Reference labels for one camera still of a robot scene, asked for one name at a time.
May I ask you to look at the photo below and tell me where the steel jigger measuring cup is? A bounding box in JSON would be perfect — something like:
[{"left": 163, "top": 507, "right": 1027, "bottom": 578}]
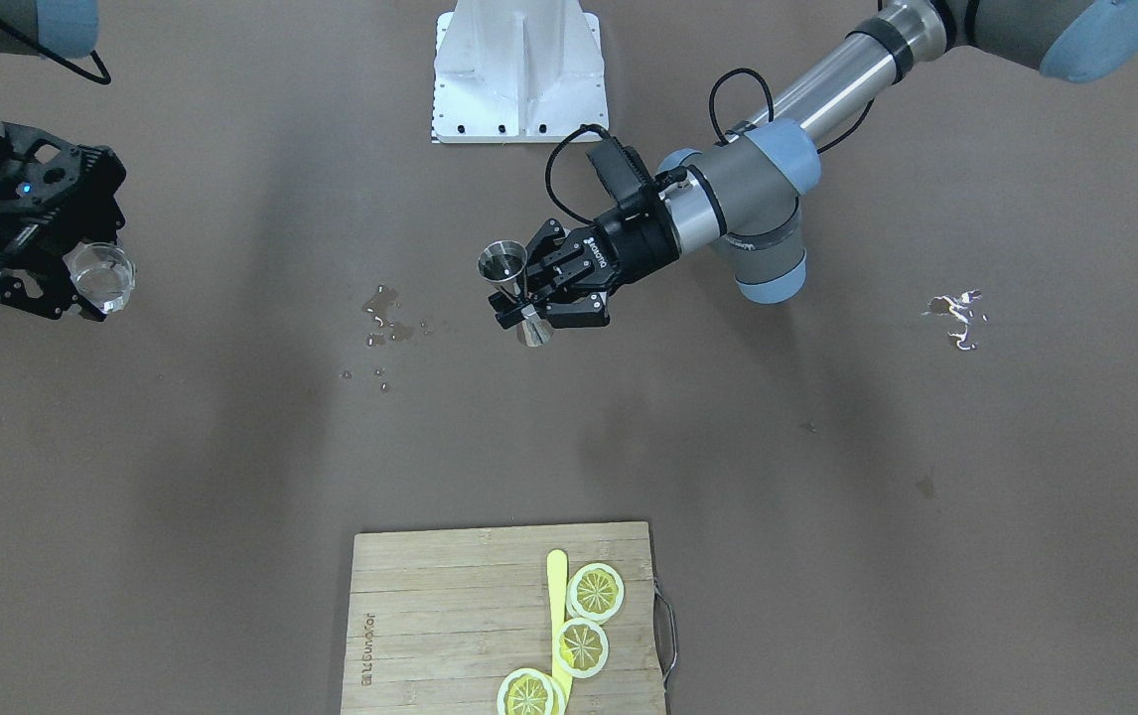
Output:
[{"left": 478, "top": 240, "right": 554, "bottom": 348}]

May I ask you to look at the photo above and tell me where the lemon slice bottom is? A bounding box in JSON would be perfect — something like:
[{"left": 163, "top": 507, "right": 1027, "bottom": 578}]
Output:
[{"left": 494, "top": 668, "right": 566, "bottom": 715}]

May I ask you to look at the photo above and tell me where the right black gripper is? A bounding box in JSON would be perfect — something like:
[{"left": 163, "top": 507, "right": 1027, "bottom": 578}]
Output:
[{"left": 0, "top": 123, "right": 127, "bottom": 320}]

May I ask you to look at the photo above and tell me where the lemon slice middle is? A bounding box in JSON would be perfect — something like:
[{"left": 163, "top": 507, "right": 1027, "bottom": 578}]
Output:
[{"left": 551, "top": 617, "right": 611, "bottom": 679}]

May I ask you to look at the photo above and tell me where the white pillar base mount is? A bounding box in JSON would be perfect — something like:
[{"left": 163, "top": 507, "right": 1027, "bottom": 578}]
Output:
[{"left": 430, "top": 1, "right": 610, "bottom": 143}]

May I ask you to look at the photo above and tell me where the clear glass shaker cup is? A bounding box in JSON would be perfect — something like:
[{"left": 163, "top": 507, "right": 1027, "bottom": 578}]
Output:
[{"left": 64, "top": 241, "right": 137, "bottom": 314}]

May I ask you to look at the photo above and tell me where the lemon slice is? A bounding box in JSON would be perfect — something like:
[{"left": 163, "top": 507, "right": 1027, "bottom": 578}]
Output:
[
  {"left": 551, "top": 617, "right": 611, "bottom": 679},
  {"left": 566, "top": 562, "right": 627, "bottom": 625},
  {"left": 494, "top": 668, "right": 566, "bottom": 715}
]

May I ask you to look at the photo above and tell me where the lemon slice top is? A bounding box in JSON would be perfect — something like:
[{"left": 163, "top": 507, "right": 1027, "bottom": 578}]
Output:
[{"left": 566, "top": 562, "right": 627, "bottom": 625}]

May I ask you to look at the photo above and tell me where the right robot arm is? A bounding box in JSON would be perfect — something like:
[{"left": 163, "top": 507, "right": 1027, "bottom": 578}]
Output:
[{"left": 0, "top": 1, "right": 137, "bottom": 322}]

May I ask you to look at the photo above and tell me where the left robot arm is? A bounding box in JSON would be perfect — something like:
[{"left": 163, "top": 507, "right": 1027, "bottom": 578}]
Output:
[{"left": 478, "top": 1, "right": 1138, "bottom": 346}]

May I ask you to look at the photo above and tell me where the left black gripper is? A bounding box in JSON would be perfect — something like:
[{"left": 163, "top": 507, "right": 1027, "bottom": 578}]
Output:
[{"left": 492, "top": 208, "right": 681, "bottom": 330}]

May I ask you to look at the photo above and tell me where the wooden cutting board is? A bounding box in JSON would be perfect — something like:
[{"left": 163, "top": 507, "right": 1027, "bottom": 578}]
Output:
[{"left": 341, "top": 521, "right": 668, "bottom": 714}]

